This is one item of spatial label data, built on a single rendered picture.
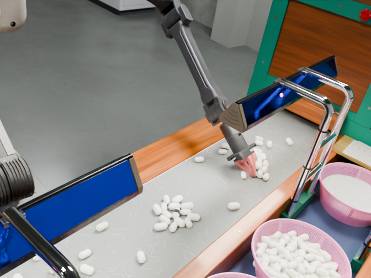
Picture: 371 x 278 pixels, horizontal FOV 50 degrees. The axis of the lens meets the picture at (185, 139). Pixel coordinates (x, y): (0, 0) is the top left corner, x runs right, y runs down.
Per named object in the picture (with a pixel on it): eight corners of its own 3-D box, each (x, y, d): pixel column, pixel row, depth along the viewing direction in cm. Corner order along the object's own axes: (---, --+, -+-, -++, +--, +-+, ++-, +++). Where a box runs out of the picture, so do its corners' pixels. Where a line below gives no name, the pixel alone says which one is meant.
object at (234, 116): (217, 120, 104) (223, 95, 100) (317, 69, 147) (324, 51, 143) (242, 134, 100) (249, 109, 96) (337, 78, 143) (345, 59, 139)
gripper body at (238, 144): (258, 146, 136) (248, 127, 136) (242, 157, 129) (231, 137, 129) (244, 152, 141) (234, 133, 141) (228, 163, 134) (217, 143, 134)
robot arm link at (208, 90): (157, 21, 146) (177, 2, 140) (167, 23, 150) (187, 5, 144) (205, 125, 136) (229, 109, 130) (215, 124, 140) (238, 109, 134)
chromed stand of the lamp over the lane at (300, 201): (237, 196, 137) (273, 77, 113) (266, 173, 151) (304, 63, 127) (285, 227, 128) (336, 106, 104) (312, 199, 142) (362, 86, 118)
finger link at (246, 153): (265, 170, 134) (252, 145, 134) (254, 179, 129) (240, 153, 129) (250, 176, 139) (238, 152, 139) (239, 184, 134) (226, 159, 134)
